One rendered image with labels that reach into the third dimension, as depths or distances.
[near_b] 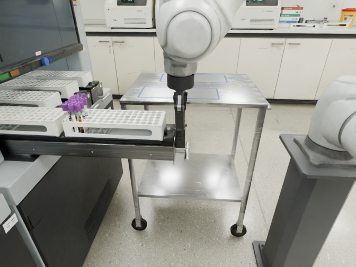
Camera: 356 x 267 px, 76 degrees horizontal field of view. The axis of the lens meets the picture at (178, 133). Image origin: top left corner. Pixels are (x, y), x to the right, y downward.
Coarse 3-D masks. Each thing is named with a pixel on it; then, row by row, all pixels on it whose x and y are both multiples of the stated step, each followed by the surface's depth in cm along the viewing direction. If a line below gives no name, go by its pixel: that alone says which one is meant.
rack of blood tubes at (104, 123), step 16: (96, 112) 73; (112, 112) 72; (128, 112) 73; (144, 112) 73; (160, 112) 73; (64, 128) 67; (96, 128) 71; (112, 128) 75; (128, 128) 66; (144, 128) 65; (160, 128) 65
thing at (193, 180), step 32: (128, 96) 97; (160, 96) 97; (192, 96) 97; (224, 96) 97; (256, 96) 97; (256, 128) 96; (128, 160) 109; (160, 160) 149; (192, 160) 149; (224, 160) 149; (160, 192) 123; (192, 192) 123; (224, 192) 123
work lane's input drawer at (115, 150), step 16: (0, 144) 70; (16, 144) 70; (32, 144) 69; (48, 144) 69; (64, 144) 68; (80, 144) 68; (96, 144) 67; (112, 144) 67; (128, 144) 67; (144, 144) 67; (160, 144) 67
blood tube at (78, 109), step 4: (76, 104) 65; (76, 108) 64; (80, 108) 65; (76, 112) 65; (80, 112) 65; (80, 116) 66; (80, 120) 66; (80, 128) 68; (84, 128) 68; (84, 132) 69
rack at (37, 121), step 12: (0, 108) 75; (12, 108) 76; (24, 108) 76; (36, 108) 76; (48, 108) 75; (60, 108) 75; (0, 120) 68; (12, 120) 68; (24, 120) 67; (36, 120) 67; (48, 120) 68; (60, 120) 70; (0, 132) 70; (12, 132) 70; (24, 132) 69; (36, 132) 69; (48, 132) 69; (60, 132) 70
